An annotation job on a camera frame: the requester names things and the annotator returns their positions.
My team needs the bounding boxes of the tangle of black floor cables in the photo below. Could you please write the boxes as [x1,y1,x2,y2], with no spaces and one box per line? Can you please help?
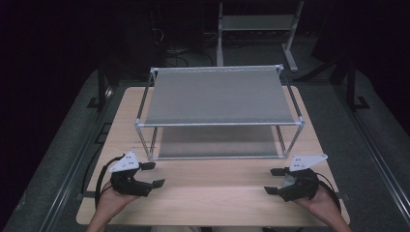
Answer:
[150,9,217,78]

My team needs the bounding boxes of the metal frame rail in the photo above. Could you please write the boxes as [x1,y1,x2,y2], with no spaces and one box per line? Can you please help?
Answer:
[38,85,115,232]
[333,84,410,223]

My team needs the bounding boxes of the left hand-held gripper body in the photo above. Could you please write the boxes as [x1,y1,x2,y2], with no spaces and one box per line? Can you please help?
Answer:
[108,151,153,197]

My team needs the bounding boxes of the white metal stand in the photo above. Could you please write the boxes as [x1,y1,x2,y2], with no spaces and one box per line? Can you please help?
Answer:
[216,0,305,73]

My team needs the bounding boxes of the hand-held gripper black cable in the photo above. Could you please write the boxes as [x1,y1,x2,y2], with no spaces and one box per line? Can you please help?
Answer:
[316,173,342,215]
[94,155,126,209]

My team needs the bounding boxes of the person's left hand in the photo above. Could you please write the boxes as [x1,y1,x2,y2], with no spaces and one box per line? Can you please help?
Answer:
[96,181,140,224]

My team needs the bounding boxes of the person's right hand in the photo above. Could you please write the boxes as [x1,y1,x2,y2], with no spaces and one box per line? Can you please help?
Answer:
[292,185,341,224]

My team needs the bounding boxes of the two-tier grey mesh rack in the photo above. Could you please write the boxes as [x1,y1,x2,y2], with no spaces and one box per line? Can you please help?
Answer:
[133,63,306,161]

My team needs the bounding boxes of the black upright stand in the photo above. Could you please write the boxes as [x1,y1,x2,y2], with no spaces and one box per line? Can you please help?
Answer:
[345,59,371,113]
[86,61,114,113]

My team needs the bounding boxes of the right hand-held gripper black cable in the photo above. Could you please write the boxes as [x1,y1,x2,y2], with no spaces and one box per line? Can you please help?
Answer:
[316,173,342,215]

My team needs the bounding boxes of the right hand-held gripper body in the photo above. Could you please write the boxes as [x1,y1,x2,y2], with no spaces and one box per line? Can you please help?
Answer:
[278,154,329,203]

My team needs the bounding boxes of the left hand-held gripper black cable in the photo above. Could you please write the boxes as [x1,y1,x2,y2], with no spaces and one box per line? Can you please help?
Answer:
[94,155,126,209]

